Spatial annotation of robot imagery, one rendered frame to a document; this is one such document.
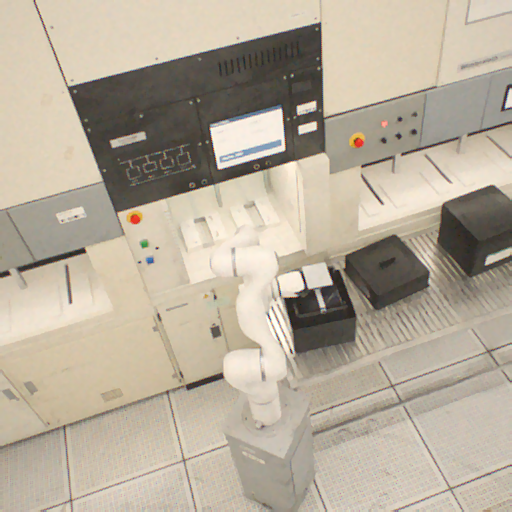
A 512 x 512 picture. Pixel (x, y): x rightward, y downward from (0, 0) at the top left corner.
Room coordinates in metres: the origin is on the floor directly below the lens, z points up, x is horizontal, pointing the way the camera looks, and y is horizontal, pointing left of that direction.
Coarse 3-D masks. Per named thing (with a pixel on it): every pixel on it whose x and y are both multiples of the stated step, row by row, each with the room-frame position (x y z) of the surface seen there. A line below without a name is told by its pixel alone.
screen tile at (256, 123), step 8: (248, 120) 1.81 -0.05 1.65; (256, 120) 1.81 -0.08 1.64; (264, 120) 1.82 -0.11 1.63; (272, 120) 1.83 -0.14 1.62; (256, 128) 1.81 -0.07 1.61; (272, 128) 1.82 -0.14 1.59; (280, 128) 1.83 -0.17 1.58; (256, 136) 1.81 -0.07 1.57; (264, 136) 1.82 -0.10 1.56; (272, 136) 1.82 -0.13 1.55
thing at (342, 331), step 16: (336, 272) 1.63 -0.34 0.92; (288, 304) 1.60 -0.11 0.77; (352, 304) 1.43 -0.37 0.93; (288, 320) 1.43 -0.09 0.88; (336, 320) 1.36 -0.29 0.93; (352, 320) 1.36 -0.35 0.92; (304, 336) 1.34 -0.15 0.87; (320, 336) 1.35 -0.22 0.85; (336, 336) 1.35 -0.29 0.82; (352, 336) 1.36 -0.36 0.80
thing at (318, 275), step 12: (324, 264) 1.54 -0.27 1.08; (312, 276) 1.48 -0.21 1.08; (324, 276) 1.47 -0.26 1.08; (312, 288) 1.42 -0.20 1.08; (336, 288) 1.53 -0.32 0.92; (312, 312) 1.38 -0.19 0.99; (324, 312) 1.37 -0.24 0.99; (336, 312) 1.38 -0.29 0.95; (300, 324) 1.38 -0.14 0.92; (312, 324) 1.38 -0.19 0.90
